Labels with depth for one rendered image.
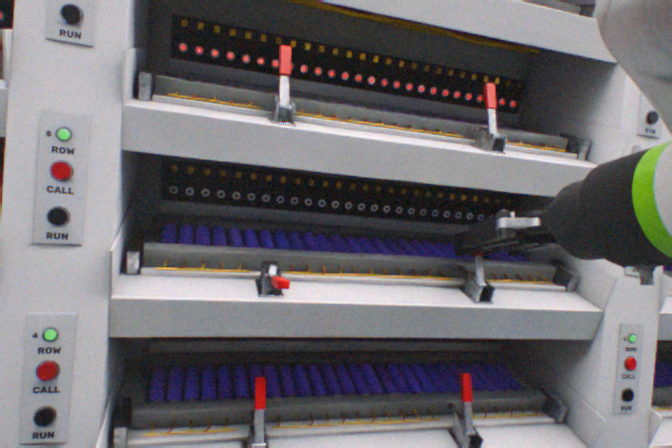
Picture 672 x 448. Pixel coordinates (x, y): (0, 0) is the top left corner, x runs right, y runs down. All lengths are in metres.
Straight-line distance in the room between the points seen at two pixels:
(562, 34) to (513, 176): 0.19
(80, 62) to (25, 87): 0.05
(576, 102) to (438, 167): 0.30
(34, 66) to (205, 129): 0.16
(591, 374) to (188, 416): 0.53
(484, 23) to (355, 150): 0.23
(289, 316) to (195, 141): 0.21
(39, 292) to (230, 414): 0.25
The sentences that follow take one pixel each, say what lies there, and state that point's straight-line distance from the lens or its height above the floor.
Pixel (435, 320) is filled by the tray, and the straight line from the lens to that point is 0.60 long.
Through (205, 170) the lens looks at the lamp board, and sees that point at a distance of 0.67.
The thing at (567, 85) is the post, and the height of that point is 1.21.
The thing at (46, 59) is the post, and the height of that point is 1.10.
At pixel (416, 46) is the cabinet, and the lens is 0.84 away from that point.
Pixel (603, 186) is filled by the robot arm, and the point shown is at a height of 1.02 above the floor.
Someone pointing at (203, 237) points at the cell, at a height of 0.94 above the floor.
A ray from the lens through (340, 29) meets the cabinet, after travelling 0.79.
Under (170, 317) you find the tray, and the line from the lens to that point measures 0.53.
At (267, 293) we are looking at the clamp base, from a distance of 0.53.
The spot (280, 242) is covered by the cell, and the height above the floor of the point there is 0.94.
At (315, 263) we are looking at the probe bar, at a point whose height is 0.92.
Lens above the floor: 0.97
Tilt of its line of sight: 1 degrees down
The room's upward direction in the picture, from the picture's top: 4 degrees clockwise
